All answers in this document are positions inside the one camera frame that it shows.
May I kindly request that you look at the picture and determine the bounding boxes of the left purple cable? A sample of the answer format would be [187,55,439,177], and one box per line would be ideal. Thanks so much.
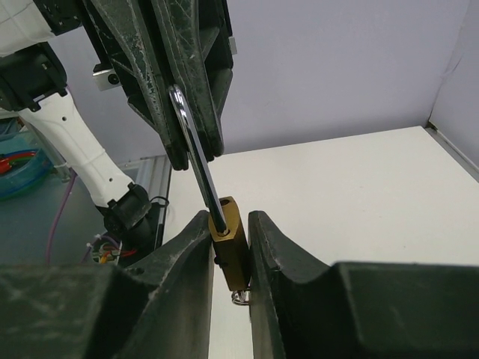
[44,85,78,266]

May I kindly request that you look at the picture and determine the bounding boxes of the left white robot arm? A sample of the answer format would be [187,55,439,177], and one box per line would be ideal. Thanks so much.
[1,1,234,251]

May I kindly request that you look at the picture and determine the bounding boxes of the keys of padlock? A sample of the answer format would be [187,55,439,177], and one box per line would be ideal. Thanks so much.
[231,288,250,306]

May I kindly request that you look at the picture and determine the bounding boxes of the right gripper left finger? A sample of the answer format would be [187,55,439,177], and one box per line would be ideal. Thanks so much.
[1,211,214,358]

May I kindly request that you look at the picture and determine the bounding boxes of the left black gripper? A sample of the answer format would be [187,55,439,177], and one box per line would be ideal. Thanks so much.
[36,1,234,171]

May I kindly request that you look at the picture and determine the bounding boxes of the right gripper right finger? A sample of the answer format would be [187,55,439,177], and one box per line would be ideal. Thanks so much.
[248,211,478,358]

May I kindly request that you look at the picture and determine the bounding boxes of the brass padlock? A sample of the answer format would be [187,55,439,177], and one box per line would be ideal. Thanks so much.
[168,85,251,292]

